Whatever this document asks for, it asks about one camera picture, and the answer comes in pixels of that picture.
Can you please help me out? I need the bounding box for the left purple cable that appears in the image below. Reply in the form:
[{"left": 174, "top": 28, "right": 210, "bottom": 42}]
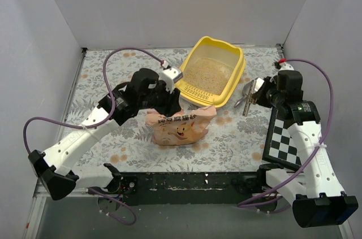
[{"left": 23, "top": 47, "right": 167, "bottom": 226}]

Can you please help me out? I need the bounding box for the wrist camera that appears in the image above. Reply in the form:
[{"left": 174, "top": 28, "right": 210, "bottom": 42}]
[
  {"left": 159, "top": 60, "right": 183, "bottom": 93},
  {"left": 274, "top": 58, "right": 294, "bottom": 71}
]

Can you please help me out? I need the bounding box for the silver metal scoop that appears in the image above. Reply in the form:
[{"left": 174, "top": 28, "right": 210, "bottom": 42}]
[{"left": 234, "top": 81, "right": 251, "bottom": 108}]

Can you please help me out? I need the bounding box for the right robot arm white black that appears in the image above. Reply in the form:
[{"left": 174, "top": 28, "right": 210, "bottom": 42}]
[{"left": 248, "top": 70, "right": 359, "bottom": 228}]

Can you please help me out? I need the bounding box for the yellow plastic litter box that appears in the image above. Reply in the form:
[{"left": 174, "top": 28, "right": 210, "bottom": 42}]
[{"left": 176, "top": 36, "right": 246, "bottom": 108}]

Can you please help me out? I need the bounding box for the pink cat litter bag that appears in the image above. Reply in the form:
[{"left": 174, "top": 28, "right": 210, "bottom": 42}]
[{"left": 145, "top": 106, "right": 217, "bottom": 146}]

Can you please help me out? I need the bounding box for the black white checkerboard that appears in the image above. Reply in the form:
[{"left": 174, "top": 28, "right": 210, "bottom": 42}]
[{"left": 262, "top": 107, "right": 301, "bottom": 171}]

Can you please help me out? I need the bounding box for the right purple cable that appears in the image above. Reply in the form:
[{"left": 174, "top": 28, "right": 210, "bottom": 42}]
[{"left": 236, "top": 58, "right": 334, "bottom": 215}]

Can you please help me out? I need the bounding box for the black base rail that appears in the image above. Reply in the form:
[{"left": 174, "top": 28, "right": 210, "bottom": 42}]
[{"left": 88, "top": 171, "right": 291, "bottom": 206}]

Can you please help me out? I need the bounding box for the floral patterned table mat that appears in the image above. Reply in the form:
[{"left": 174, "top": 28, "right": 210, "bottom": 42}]
[{"left": 67, "top": 47, "right": 279, "bottom": 172}]

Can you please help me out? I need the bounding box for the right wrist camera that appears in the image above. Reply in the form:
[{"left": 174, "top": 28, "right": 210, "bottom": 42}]
[{"left": 274, "top": 58, "right": 294, "bottom": 71}]

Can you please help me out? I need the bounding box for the purple cable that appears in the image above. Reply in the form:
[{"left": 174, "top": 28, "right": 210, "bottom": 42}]
[
  {"left": 236, "top": 58, "right": 334, "bottom": 215},
  {"left": 23, "top": 47, "right": 167, "bottom": 226}
]

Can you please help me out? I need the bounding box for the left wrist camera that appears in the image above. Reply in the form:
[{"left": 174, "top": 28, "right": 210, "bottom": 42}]
[{"left": 159, "top": 60, "right": 183, "bottom": 93}]

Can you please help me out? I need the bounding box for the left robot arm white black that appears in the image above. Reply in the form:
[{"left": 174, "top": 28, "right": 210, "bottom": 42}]
[{"left": 28, "top": 67, "right": 183, "bottom": 201}]

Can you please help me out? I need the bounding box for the gold brown bookmark strip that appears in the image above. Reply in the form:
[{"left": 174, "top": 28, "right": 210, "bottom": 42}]
[{"left": 243, "top": 80, "right": 256, "bottom": 117}]

